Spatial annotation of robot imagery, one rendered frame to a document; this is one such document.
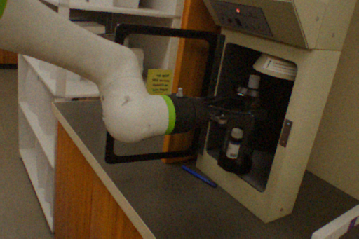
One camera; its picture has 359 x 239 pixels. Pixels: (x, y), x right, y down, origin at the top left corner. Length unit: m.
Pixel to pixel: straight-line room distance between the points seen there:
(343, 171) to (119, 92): 0.87
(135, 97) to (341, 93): 0.79
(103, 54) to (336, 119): 0.87
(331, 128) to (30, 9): 1.04
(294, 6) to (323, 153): 0.73
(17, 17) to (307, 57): 0.59
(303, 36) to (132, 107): 0.39
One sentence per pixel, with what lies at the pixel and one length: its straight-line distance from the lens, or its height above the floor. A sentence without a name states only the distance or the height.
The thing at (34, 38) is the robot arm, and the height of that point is 1.38.
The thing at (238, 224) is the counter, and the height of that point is 0.94.
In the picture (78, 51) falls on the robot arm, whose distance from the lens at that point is 0.65.
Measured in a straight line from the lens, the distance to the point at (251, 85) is 0.90.
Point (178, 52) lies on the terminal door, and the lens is 0.94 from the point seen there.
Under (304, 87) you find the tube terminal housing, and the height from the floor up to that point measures 1.32.
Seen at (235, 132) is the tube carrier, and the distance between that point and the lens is 0.91.
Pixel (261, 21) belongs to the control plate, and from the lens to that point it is 0.82.
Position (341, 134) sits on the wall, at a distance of 1.28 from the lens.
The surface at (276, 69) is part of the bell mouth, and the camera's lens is 0.89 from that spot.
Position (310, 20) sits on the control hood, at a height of 1.47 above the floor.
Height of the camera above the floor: 1.48
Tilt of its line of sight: 19 degrees down
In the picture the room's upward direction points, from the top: 9 degrees clockwise
